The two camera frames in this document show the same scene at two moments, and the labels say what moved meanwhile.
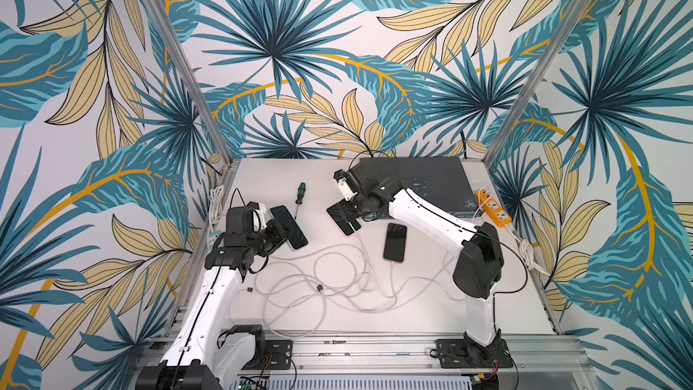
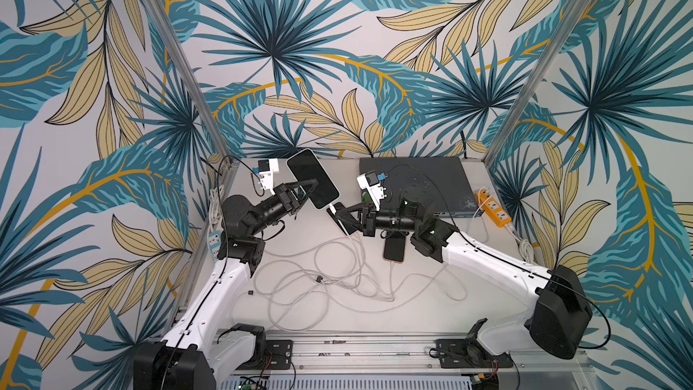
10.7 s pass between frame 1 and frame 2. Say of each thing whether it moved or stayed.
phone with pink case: stayed
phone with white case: stayed
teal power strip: stayed
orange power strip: stayed
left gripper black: moved
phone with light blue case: moved
